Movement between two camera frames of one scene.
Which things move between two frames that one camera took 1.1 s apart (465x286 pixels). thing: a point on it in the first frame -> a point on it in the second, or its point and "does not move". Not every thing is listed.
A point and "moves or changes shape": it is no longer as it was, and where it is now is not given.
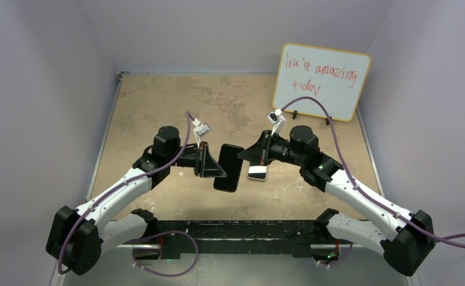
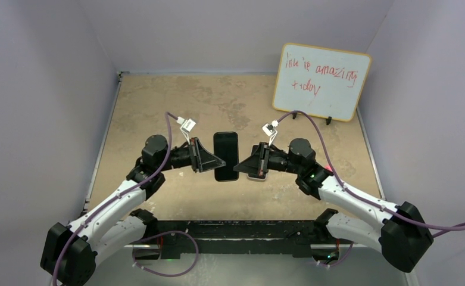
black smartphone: [231, 165] moves or changes shape
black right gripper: [258, 154] -> [258, 164]
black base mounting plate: [286, 238] does not move
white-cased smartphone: [255, 179] does not move
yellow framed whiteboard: [337, 77] does not move
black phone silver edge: [231, 165] moves or changes shape
